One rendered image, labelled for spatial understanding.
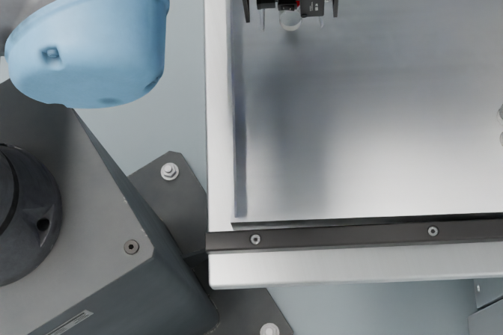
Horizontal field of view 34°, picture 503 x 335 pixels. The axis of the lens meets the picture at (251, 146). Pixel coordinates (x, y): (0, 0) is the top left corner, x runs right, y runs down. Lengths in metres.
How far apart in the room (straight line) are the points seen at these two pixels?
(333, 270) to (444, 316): 0.91
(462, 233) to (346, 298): 0.90
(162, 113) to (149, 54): 1.35
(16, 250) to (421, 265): 0.38
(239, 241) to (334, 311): 0.91
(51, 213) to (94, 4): 0.50
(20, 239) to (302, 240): 0.28
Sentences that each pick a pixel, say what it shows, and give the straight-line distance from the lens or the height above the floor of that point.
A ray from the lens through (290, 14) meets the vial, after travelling 0.76.
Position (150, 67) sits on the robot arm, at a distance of 0.39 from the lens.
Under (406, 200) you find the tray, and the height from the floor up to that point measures 0.88.
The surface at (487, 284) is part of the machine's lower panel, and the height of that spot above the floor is 0.20.
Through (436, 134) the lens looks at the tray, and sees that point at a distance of 0.78.
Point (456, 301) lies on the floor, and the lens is 1.65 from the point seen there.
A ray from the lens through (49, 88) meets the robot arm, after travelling 0.40.
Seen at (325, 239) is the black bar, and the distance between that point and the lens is 0.72.
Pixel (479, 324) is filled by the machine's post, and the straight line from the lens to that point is 1.55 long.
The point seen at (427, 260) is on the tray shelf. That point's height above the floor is 0.88.
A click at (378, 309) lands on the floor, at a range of 1.63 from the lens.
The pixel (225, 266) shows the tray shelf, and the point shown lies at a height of 0.88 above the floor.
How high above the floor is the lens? 1.61
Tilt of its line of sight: 72 degrees down
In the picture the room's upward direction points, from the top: 11 degrees counter-clockwise
